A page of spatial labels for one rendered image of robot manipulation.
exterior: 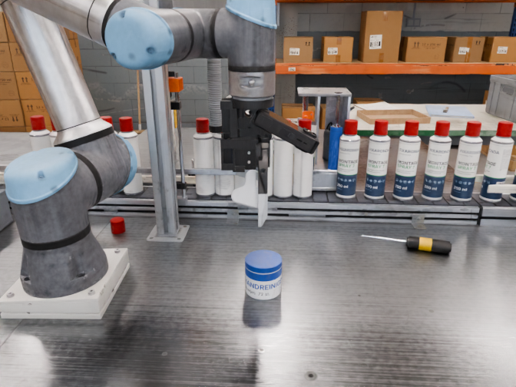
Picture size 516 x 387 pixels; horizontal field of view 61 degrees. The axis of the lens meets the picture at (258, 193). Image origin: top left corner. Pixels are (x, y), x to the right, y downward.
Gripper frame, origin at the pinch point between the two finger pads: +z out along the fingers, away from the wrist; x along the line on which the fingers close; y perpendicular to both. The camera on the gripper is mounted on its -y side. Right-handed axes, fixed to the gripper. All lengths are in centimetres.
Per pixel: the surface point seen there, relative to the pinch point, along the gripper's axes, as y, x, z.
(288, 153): -6.1, -34.7, -0.5
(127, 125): 35, -38, -7
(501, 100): -135, -178, 10
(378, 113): -67, -184, 19
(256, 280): 1.3, 3.3, 12.7
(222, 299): 7.8, 3.3, 17.0
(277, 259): -2.5, 0.3, 10.0
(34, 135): 59, -38, -4
